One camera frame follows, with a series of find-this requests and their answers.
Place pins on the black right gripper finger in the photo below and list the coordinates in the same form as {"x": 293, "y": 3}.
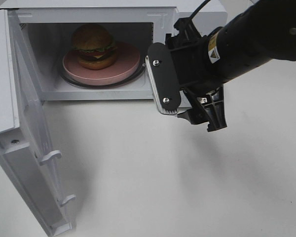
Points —
{"x": 186, "y": 29}
{"x": 205, "y": 108}

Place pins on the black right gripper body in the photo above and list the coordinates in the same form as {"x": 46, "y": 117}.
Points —
{"x": 198, "y": 62}

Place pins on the pink round plate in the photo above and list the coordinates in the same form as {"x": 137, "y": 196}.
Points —
{"x": 128, "y": 61}

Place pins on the burger with lettuce and tomato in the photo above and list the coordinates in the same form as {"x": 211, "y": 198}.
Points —
{"x": 94, "y": 46}

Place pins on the white microwave door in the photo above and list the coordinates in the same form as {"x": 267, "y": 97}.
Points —
{"x": 27, "y": 155}

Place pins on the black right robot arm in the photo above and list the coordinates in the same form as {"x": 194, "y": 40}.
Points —
{"x": 265, "y": 31}

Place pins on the glass microwave turntable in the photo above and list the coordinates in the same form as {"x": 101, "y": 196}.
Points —
{"x": 140, "y": 71}

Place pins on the white microwave oven body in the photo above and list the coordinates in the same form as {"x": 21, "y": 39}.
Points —
{"x": 42, "y": 30}

